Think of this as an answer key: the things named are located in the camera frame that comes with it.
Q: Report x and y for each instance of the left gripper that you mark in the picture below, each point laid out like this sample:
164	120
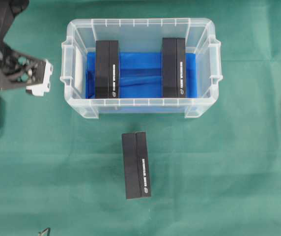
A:
22	71

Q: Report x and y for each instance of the black box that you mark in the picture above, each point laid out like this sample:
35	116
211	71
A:
173	68
107	69
136	167

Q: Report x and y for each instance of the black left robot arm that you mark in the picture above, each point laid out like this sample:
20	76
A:
9	9

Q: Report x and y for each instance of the clear plastic storage case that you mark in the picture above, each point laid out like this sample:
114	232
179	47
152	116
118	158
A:
141	36

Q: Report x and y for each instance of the blue cloth liner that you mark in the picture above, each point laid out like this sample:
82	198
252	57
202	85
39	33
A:
141	75

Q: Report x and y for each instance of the green table cloth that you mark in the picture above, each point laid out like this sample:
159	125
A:
216	175

